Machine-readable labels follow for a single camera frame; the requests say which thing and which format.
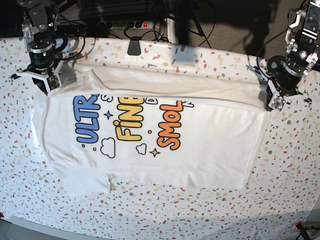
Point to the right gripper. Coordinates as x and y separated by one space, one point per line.
47 57

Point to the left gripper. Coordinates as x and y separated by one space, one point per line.
285 73

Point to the white printed T-shirt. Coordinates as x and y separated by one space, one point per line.
91 139

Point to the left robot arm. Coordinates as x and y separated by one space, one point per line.
302 52

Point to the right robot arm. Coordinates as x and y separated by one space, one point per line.
40 24

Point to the white power strip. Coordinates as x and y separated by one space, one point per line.
123 24

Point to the black table clamp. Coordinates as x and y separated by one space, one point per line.
134 48

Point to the terrazzo pattern table cloth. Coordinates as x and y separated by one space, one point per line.
284 182

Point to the red clamp right corner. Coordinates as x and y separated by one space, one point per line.
299 226

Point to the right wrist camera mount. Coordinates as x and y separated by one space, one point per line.
50 73

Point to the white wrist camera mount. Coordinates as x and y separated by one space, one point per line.
276 98

